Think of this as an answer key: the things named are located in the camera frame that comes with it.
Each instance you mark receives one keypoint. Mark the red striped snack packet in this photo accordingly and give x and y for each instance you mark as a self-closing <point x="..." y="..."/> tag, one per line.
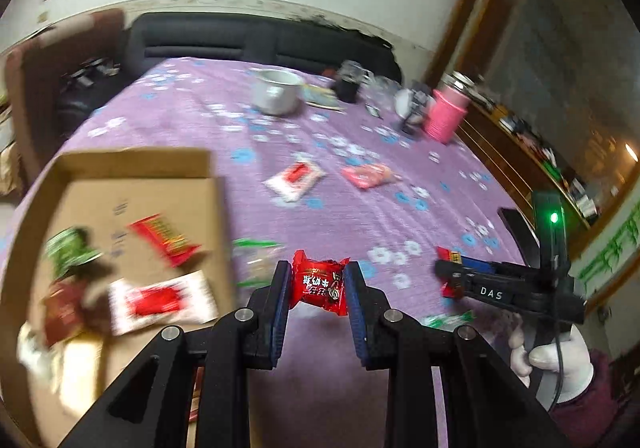
<point x="173" y="246"/>

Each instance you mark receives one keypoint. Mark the small round mirror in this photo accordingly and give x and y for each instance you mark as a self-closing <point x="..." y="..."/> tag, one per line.
<point x="412" y="106"/>

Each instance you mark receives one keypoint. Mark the green pea snack packet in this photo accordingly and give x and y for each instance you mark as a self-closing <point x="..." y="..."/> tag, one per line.
<point x="69" y="249"/>

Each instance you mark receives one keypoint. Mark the small red candy packet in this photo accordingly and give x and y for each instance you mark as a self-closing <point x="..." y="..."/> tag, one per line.
<point x="319" y="283"/>

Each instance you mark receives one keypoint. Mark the dark red sausage snack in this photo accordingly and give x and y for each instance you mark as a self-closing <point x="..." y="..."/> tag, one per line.
<point x="70" y="308"/>

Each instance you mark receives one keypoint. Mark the white ceramic mug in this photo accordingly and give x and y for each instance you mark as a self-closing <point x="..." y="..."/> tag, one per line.
<point x="276" y="92"/>

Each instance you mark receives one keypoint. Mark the wooden shelf cabinet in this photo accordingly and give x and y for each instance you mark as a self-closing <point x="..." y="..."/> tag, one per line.
<point x="519" y="172"/>

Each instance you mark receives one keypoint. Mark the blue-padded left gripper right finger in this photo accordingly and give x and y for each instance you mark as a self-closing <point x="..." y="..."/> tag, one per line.
<point x="361" y="313"/>

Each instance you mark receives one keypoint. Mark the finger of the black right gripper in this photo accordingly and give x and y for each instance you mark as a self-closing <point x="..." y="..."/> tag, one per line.
<point x="490" y="282"/>

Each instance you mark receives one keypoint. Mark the flat colourful packet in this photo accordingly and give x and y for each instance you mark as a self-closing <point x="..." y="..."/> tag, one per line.
<point x="320" y="97"/>

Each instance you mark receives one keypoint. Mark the clear glass jar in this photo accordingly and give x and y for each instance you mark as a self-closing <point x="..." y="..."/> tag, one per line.
<point x="382" y="91"/>

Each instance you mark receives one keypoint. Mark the purple floral tablecloth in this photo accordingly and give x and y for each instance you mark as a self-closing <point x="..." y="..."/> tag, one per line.
<point x="444" y="196"/>

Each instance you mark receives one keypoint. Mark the pink sleeved bottle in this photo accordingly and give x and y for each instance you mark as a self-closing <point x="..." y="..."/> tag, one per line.
<point x="451" y="101"/>

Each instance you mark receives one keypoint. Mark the pink snack packet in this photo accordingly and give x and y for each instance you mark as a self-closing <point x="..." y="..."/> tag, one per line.
<point x="370" y="175"/>

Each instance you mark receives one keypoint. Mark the white red snack packet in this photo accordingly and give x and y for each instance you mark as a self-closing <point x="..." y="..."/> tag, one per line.
<point x="295" y="181"/>

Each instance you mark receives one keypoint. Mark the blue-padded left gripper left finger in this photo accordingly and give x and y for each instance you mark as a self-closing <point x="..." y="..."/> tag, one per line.
<point x="273" y="317"/>

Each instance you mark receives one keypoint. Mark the maroon sleeved right forearm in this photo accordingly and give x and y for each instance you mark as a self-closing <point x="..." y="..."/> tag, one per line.
<point x="607" y="413"/>

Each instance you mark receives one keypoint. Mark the black leather sofa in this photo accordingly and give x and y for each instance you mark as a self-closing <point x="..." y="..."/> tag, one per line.
<point x="296" y="44"/>

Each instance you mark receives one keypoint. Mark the brown armchair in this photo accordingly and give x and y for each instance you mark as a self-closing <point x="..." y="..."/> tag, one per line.
<point x="33" y="72"/>

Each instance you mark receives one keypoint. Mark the black small cup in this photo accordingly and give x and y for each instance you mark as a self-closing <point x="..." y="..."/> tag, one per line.
<point x="348" y="80"/>

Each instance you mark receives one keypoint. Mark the red yellow candy bar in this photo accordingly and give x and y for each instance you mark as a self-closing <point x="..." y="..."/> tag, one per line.
<point x="447" y="269"/>

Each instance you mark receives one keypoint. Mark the cardboard box tray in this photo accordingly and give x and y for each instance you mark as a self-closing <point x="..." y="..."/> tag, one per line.
<point x="103" y="192"/>

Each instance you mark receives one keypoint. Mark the white gloved right hand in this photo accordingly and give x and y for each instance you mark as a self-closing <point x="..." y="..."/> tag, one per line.
<point x="577" y="370"/>

